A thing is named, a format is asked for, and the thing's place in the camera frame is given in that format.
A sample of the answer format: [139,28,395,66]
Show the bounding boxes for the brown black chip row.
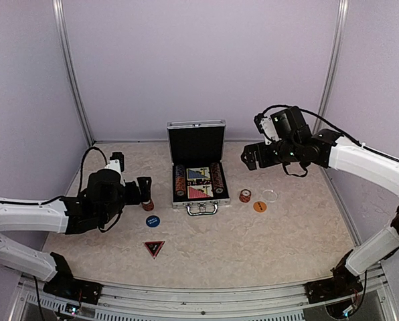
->
[210,163,224,194]

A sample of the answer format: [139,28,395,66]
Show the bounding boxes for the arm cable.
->
[258,104,399,177]
[78,146,127,201]

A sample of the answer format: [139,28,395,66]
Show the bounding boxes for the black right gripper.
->
[240,138,301,170]

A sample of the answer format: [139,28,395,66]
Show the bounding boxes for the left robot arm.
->
[0,169,152,298]

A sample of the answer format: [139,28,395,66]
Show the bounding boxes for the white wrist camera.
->
[254,113,280,145]
[105,151,125,186]

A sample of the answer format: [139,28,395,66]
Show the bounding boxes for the purple chip row in case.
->
[175,165,185,178]

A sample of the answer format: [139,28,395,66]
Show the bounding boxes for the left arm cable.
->
[78,146,127,201]

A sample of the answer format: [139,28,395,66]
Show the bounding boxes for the orange chip stack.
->
[239,189,252,203]
[141,199,155,211]

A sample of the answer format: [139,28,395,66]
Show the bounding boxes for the orange big blind button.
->
[253,201,267,213]

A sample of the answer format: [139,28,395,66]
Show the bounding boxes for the blue playing card deck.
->
[186,167,211,180]

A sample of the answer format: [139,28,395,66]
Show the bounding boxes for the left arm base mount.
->
[44,252,103,305]

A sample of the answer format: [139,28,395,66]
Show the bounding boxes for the red dice row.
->
[187,179,212,186]

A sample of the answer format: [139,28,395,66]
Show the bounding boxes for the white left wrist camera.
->
[105,151,125,186]

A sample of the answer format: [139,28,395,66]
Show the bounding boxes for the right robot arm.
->
[241,104,399,297]

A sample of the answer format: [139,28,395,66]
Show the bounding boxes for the right aluminium corner post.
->
[317,0,349,118]

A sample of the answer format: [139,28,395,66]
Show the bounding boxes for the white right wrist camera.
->
[254,113,280,145]

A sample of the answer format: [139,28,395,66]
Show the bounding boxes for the aluminium poker case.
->
[167,120,230,217]

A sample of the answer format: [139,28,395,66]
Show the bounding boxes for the left aluminium corner post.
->
[52,0,95,146]

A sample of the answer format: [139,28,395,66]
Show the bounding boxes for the aluminium corner post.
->
[52,0,95,146]
[317,0,349,118]

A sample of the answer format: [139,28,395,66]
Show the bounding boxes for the orange chip row in case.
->
[175,176,186,197]

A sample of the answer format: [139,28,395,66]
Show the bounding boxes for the blue small blind button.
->
[145,215,161,228]

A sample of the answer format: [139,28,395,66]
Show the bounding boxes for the black red triangle button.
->
[144,241,165,259]

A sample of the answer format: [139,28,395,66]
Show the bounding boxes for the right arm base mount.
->
[304,253,364,304]

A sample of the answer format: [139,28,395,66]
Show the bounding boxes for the clear round dealer button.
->
[262,189,278,203]

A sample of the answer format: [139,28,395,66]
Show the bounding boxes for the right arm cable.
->
[258,104,399,177]

